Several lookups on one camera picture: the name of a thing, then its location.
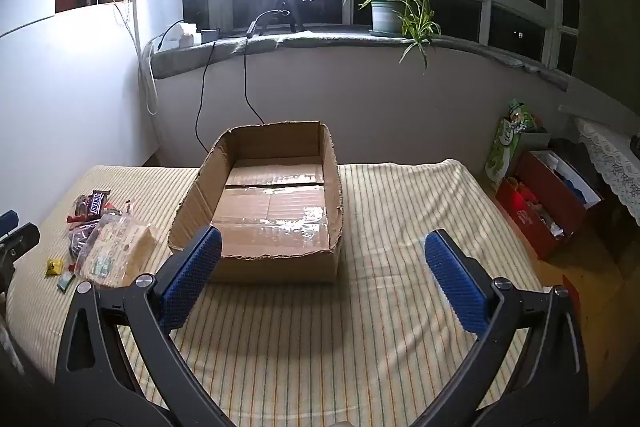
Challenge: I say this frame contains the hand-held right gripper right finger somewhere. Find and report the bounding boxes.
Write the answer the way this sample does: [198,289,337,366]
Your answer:
[415,229,588,427]

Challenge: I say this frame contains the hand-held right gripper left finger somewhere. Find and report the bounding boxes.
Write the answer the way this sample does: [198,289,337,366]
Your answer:
[56,226,236,427]

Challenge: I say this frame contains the clear packet of bread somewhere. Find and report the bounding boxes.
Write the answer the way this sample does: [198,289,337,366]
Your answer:
[75,212,158,290]

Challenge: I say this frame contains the brown chocolate bar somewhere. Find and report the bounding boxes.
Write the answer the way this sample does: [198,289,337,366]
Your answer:
[86,190,112,217]

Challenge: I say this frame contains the cardboard box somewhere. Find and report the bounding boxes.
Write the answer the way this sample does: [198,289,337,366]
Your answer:
[167,121,346,285]

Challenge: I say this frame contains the green printed carton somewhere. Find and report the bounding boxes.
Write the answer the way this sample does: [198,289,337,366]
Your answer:
[484,117,526,188]

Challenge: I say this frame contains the green snack bag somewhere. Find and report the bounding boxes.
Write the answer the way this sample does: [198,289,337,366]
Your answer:
[507,98,536,134]

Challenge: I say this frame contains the white lace cloth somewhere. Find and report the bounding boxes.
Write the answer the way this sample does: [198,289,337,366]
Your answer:
[575,117,640,225]

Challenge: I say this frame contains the grey windowsill cloth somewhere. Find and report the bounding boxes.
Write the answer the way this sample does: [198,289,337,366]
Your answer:
[145,29,571,92]

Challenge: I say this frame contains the white charger plug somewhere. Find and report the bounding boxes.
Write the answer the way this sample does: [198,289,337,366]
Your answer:
[167,23,201,50]

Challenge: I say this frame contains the potted spider plant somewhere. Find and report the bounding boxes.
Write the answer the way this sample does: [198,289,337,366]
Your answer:
[342,0,443,70]

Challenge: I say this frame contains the white cables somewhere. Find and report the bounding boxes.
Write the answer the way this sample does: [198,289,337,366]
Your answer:
[141,41,160,115]

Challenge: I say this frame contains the black adapter cable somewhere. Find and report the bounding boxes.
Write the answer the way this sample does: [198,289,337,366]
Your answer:
[194,39,217,154]

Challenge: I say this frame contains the black ring light cable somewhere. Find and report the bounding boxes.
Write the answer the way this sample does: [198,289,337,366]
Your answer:
[243,9,292,126]

